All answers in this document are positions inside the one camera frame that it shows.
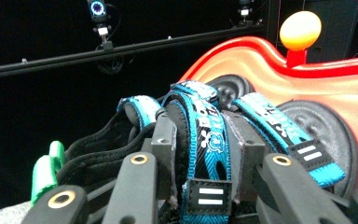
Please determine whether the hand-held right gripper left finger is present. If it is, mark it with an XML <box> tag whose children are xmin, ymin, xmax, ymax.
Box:
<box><xmin>150</xmin><ymin>108</ymin><xmax>179</xmax><ymax>201</ymax></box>

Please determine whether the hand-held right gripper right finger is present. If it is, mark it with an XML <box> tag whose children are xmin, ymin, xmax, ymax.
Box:
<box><xmin>223</xmin><ymin>110</ymin><xmax>267</xmax><ymax>203</ymax></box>

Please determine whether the black sandal with blue straps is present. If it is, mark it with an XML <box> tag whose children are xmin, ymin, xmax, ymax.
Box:
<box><xmin>206</xmin><ymin>74</ymin><xmax>358</xmax><ymax>199</ymax></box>
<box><xmin>30</xmin><ymin>79</ymin><xmax>233</xmax><ymax>224</ymax></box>

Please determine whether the red plastic shelf top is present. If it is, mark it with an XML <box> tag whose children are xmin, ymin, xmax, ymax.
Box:
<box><xmin>178</xmin><ymin>10</ymin><xmax>358</xmax><ymax>200</ymax></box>

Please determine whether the black horizontal bar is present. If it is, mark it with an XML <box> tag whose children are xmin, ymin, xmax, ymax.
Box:
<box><xmin>0</xmin><ymin>23</ymin><xmax>266</xmax><ymax>81</ymax></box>

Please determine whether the black hanging cable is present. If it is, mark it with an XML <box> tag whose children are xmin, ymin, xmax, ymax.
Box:
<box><xmin>94</xmin><ymin>3</ymin><xmax>139</xmax><ymax>77</ymax></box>

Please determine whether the small black camera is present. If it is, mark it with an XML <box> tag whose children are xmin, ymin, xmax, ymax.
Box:
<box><xmin>236</xmin><ymin>0</ymin><xmax>257</xmax><ymax>28</ymax></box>

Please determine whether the camera with blue ring light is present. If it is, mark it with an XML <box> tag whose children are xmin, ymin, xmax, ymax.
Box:
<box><xmin>86</xmin><ymin>0</ymin><xmax>116</xmax><ymax>51</ymax></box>

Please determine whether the yellow ball on red post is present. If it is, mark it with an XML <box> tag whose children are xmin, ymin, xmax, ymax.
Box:
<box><xmin>268</xmin><ymin>0</ymin><xmax>358</xmax><ymax>64</ymax></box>

